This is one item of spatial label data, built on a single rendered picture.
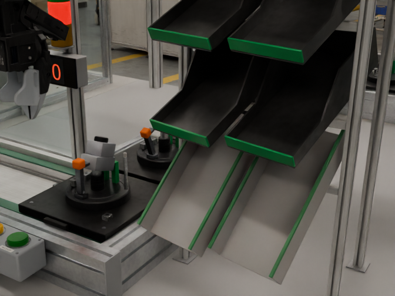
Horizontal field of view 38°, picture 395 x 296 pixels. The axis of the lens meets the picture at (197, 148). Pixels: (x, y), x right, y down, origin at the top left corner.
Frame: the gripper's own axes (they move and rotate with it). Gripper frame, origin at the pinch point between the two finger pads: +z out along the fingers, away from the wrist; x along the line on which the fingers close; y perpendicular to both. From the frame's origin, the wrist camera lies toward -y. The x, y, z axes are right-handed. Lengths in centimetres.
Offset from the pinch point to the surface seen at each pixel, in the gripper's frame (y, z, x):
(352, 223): -58, 37, 41
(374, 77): -148, 24, 20
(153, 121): -12.1, 2.4, 16.1
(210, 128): -14.8, 2.6, 26.1
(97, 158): -18.1, 16.1, -2.9
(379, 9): -751, 82, -129
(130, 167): -36.0, 26.1, -8.3
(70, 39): -32.0, -4.4, -21.4
